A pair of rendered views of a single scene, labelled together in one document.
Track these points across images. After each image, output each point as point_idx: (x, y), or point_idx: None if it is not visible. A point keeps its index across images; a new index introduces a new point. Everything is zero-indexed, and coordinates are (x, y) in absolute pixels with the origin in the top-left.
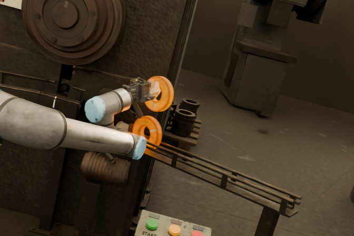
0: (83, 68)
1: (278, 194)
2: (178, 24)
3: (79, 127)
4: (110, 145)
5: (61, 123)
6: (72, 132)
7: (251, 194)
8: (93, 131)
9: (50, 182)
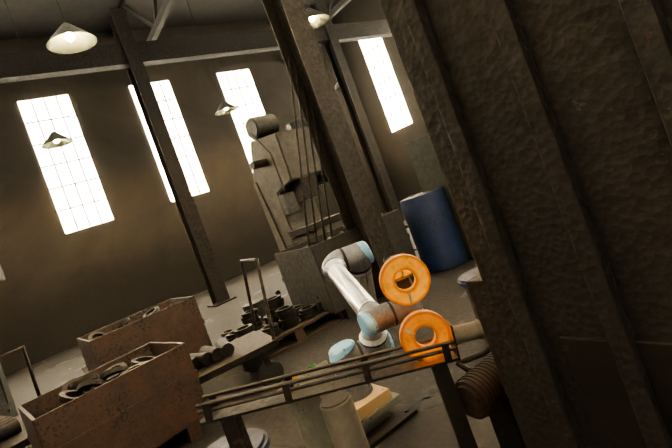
0: None
1: (223, 404)
2: (440, 166)
3: (332, 274)
4: (346, 300)
5: (322, 266)
6: (329, 275)
7: (257, 404)
8: (337, 281)
9: None
